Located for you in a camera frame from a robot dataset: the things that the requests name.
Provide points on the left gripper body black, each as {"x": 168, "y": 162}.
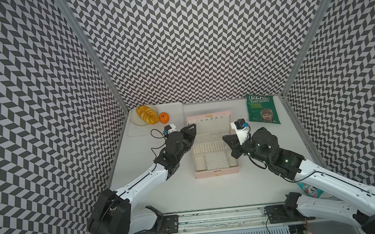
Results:
{"x": 186, "y": 145}

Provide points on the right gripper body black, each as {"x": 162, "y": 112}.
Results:
{"x": 250, "y": 150}

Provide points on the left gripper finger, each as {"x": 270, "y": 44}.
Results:
{"x": 189, "y": 134}
{"x": 181, "y": 135}

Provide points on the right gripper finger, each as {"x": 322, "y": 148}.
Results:
{"x": 237, "y": 151}
{"x": 232, "y": 141}

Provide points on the pink jewelry box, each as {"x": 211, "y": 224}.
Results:
{"x": 211, "y": 155}

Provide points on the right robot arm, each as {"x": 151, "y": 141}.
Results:
{"x": 354, "y": 202}

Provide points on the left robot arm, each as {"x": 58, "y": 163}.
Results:
{"x": 111, "y": 213}

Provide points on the white cutting board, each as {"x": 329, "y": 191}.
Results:
{"x": 175, "y": 111}

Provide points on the small orange fruit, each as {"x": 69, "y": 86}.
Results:
{"x": 164, "y": 118}

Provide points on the green crisps bag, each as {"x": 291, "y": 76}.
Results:
{"x": 262, "y": 109}

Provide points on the sliced orange pieces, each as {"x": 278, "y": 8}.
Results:
{"x": 148, "y": 115}

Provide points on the glass plate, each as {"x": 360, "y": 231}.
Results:
{"x": 135, "y": 118}

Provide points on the teal snack packet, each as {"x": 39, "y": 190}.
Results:
{"x": 310, "y": 190}

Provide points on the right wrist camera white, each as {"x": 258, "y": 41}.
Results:
{"x": 241, "y": 129}

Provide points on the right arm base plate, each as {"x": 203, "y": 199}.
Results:
{"x": 277, "y": 214}

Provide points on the aluminium front rail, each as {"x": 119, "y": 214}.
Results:
{"x": 214, "y": 219}

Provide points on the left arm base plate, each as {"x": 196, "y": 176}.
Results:
{"x": 163, "y": 225}

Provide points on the left corner metal post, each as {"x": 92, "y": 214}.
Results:
{"x": 78, "y": 31}

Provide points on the corner metal post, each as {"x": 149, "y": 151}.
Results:
{"x": 78, "y": 31}
{"x": 314, "y": 27}

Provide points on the right corner metal post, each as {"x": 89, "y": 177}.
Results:
{"x": 314, "y": 27}

